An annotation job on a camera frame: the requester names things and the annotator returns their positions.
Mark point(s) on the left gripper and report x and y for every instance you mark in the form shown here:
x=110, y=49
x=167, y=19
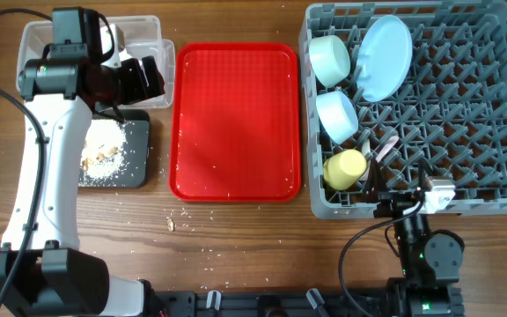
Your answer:
x=138, y=90

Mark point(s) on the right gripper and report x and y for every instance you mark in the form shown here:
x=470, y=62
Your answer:
x=393, y=202

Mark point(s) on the white plastic fork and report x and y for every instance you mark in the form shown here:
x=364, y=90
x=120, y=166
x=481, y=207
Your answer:
x=391, y=142

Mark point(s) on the white plastic spoon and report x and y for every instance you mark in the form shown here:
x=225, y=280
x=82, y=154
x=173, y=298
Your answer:
x=366, y=151

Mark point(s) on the yellow plastic cup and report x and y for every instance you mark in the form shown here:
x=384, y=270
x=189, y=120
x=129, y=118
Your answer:
x=342, y=170

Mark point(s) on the food scraps and rice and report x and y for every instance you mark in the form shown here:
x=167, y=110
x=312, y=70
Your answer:
x=101, y=157

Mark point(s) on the light blue bowl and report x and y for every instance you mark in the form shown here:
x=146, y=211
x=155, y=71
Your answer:
x=337, y=116

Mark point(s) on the light blue plate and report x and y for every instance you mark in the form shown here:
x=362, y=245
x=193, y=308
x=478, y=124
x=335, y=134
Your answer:
x=384, y=58

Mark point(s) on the mint green bowl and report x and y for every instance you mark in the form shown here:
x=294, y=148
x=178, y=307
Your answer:
x=329, y=59

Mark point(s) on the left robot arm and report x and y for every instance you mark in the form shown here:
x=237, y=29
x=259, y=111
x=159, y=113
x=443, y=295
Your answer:
x=42, y=270

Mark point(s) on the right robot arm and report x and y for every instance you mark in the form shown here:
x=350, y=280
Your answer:
x=430, y=260

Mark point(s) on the grey dishwasher rack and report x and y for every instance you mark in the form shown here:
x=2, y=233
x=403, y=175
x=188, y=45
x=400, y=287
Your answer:
x=450, y=111

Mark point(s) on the clear plastic bin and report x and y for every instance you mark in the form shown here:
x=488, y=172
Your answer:
x=136, y=36

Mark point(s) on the black plastic tray bin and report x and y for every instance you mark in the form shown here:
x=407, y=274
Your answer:
x=133, y=174

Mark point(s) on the red serving tray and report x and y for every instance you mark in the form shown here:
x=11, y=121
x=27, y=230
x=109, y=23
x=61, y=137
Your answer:
x=236, y=123

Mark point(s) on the nut scrap on table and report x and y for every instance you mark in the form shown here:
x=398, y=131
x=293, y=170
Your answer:
x=170, y=225

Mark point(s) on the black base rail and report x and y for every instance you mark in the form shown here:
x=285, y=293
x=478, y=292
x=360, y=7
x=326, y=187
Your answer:
x=314, y=303

